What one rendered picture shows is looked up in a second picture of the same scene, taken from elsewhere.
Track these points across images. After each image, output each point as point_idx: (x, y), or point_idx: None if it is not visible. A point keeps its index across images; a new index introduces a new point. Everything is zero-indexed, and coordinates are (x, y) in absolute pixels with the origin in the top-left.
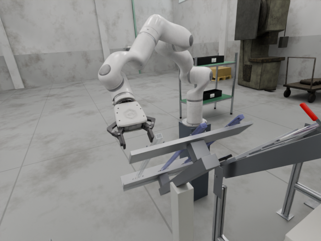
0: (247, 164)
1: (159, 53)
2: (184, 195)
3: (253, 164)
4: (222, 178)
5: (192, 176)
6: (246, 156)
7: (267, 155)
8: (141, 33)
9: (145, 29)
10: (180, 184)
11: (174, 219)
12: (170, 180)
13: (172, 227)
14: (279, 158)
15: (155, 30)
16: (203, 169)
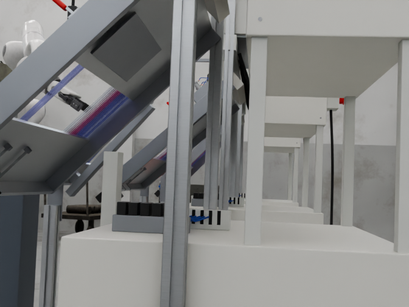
0: (136, 161)
1: (9, 63)
2: (120, 156)
3: (142, 158)
4: None
5: (137, 122)
6: None
7: (152, 144)
8: (34, 32)
9: (36, 30)
10: (119, 143)
11: (107, 189)
12: (100, 153)
13: (102, 206)
14: (161, 142)
15: (43, 34)
16: (150, 108)
